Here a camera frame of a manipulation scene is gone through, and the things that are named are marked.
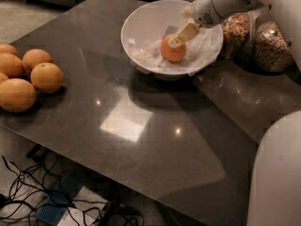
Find white bowl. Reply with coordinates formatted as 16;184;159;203
120;0;224;81

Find glass jar with nuts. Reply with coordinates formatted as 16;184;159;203
219;12;250;58

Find orange front left large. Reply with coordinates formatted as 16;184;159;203
0;78;37;113

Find white paper towel in bowl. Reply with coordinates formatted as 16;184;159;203
124;25;223;81

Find orange back left of pile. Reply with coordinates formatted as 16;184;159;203
0;43;18;57

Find blue box on floor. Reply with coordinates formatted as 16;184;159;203
36;175;83;226

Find black cables on floor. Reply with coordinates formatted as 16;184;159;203
0;148;145;226

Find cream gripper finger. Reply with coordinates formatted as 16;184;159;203
181;5;192;18
168;21;200;48

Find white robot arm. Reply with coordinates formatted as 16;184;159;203
182;0;301;226

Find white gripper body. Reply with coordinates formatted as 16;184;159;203
189;0;223;28

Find orange back middle of pile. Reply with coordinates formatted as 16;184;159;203
22;49;53;73

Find small orange at left edge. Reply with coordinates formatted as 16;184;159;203
0;73;8;84

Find glass jar with cereal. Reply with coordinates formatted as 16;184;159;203
252;22;294;73

